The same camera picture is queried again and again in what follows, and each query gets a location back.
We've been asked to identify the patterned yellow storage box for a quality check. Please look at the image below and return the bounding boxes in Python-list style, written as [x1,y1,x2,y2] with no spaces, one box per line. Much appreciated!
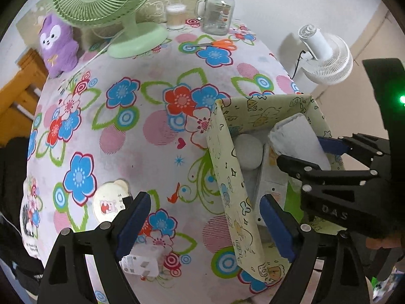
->
[206,93,345,287]

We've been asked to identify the orange handled scissors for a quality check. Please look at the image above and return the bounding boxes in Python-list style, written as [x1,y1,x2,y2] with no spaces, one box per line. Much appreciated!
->
[184,39,237,51]

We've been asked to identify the clear cotton swab container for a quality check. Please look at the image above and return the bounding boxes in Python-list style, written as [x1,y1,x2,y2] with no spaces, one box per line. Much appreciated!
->
[165,3,187,31]

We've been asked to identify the white charger plug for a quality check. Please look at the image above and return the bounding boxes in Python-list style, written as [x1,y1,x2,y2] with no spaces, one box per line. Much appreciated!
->
[118,244,167,277]

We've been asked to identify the cream round bear mirror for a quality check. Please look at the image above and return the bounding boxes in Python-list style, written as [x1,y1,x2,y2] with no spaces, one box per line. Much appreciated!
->
[93,179,135,224]

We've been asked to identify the green desk fan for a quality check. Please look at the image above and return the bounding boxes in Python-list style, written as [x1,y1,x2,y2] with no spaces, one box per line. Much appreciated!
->
[51,0,168,59]

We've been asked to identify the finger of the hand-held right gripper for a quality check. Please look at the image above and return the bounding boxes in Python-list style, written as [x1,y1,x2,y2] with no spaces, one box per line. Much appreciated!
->
[317,133,391,165]
[276,155,380,194]

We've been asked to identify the white standing fan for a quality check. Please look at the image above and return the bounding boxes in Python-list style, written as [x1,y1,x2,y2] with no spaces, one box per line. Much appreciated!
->
[289,24,354,86]

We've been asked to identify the purple plush toy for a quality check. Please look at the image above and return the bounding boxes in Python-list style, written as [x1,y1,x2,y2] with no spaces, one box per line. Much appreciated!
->
[38,14,79,78]

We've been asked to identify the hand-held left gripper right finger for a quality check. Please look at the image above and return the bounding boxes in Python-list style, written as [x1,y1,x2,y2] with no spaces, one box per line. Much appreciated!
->
[259,193,371,304]

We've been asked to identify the wooden bed frame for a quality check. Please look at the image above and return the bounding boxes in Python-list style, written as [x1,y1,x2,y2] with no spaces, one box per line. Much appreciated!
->
[0,49,48,146]

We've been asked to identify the floral tablecloth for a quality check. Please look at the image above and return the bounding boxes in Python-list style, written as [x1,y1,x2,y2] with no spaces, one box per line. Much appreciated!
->
[21,17,317,304]

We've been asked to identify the black fan cable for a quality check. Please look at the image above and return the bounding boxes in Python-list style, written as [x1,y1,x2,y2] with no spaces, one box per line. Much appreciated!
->
[290,49,307,80]

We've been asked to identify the green rounded case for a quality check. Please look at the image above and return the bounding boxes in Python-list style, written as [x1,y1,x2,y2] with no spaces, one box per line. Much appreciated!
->
[283,180,304,225]

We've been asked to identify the person's right hand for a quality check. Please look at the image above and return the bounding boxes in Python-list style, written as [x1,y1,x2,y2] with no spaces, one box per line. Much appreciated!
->
[366,232,405,251]

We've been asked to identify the white ball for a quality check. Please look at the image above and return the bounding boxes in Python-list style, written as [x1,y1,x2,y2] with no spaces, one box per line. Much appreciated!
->
[236,134,265,172]

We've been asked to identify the dark clothing pile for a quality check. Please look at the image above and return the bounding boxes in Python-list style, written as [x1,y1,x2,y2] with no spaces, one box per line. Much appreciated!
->
[0,138,45,292]

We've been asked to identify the white rectangular box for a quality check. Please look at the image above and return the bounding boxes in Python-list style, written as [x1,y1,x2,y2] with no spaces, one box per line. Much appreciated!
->
[253,142,288,229]

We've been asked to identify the large white tissue pack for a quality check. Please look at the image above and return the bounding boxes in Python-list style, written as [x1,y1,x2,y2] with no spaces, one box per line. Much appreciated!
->
[267,113,332,170]

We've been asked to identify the glass jar with green lid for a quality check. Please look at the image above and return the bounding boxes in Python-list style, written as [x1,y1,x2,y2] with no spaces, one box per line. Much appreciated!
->
[195,0,238,36]

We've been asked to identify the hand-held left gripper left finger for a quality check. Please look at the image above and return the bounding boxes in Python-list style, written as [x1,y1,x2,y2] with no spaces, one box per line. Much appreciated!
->
[38,191,152,304]

